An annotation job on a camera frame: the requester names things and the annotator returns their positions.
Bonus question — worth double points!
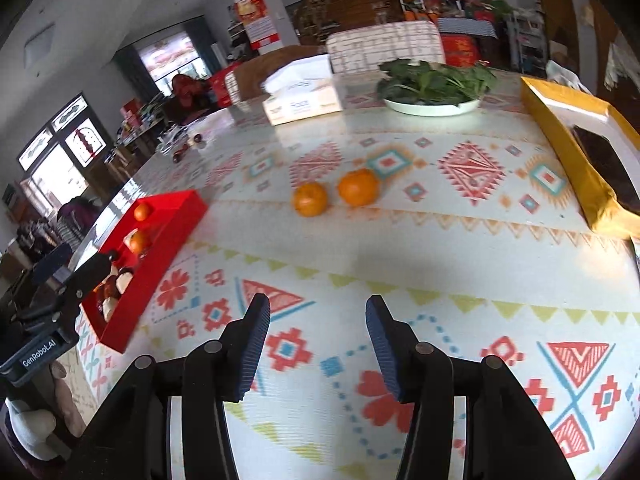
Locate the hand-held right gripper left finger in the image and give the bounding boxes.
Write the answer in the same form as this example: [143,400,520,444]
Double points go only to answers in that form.
[62,292,272,480]

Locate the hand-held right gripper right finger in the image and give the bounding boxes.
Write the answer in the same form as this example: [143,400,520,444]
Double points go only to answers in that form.
[365,294,576,480]

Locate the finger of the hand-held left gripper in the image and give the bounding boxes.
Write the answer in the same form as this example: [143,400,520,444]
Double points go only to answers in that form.
[60,251,115,293]
[67,280,108,311]

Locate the person's left hand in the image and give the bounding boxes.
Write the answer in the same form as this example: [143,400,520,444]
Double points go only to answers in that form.
[47,360,88,438]

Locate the purple cloth bundle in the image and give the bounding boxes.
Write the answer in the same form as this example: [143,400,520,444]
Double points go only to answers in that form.
[56,197,101,246]

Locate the patterned tablecloth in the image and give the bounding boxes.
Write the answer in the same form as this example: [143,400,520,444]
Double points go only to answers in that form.
[70,67,640,480]

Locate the door with glass panes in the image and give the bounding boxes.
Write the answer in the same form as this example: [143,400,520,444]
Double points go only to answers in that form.
[17,92,116,173]

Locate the small toy cars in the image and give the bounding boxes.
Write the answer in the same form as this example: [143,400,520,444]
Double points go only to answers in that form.
[157,125,208,163]

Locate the dark red cloth bundle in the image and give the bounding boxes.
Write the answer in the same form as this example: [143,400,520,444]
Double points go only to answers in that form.
[170,74,211,111]

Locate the grey curtain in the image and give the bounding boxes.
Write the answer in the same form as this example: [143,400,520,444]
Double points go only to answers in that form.
[114,46,161,96]
[182,16,221,76]

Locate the bright window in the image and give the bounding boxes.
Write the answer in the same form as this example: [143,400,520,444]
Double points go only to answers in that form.
[137,32,206,83]

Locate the brown chair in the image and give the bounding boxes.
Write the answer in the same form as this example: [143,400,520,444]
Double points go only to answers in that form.
[225,45,331,108]

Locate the white tissue box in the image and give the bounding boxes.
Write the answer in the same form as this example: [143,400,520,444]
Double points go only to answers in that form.
[262,54,344,126]

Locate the white oval plate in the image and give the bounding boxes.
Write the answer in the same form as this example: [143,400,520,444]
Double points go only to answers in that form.
[382,95,482,117]

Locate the green spinach leaves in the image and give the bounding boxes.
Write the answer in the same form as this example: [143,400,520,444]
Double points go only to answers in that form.
[376,58,498,106]

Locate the yellow cardboard box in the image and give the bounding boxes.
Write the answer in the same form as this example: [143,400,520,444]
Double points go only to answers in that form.
[520,76,640,238]

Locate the black smartphone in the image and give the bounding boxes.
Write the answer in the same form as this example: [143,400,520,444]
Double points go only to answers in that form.
[571,125,640,211]

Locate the white patterned chair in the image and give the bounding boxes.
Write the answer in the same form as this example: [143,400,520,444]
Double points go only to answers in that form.
[326,21,447,73]

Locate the red gift box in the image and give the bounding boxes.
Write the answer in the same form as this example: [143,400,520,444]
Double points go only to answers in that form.
[440,34,483,67]

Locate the checked cloth table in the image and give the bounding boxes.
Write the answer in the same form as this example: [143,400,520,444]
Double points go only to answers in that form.
[437,17,499,40]

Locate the metal storage rack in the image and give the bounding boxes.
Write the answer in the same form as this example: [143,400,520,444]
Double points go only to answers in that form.
[507,7,548,73]

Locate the cabinet with lace cloth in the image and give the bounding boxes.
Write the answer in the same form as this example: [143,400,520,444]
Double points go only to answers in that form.
[602,42,640,106]

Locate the red wall calendar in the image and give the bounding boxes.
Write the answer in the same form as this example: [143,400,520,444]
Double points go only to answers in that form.
[235,0,282,51]

